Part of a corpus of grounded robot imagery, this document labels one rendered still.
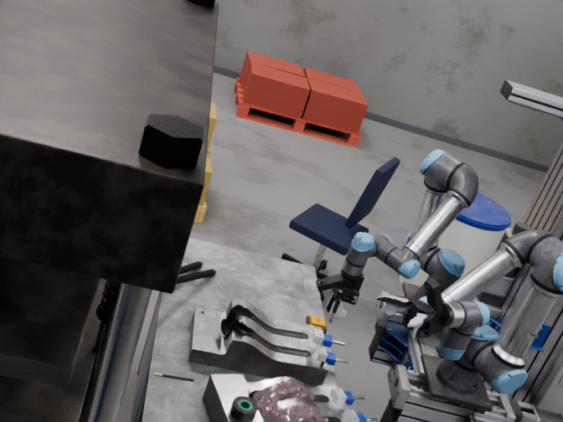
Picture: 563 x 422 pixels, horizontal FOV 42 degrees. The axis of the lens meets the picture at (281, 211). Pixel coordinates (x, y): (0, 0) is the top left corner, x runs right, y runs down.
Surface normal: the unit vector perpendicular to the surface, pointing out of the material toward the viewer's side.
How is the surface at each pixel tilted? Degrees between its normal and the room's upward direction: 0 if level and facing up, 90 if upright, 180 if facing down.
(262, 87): 90
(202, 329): 0
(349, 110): 90
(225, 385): 0
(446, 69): 90
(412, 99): 90
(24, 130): 0
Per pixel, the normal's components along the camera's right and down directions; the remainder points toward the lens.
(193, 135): 0.29, -0.86
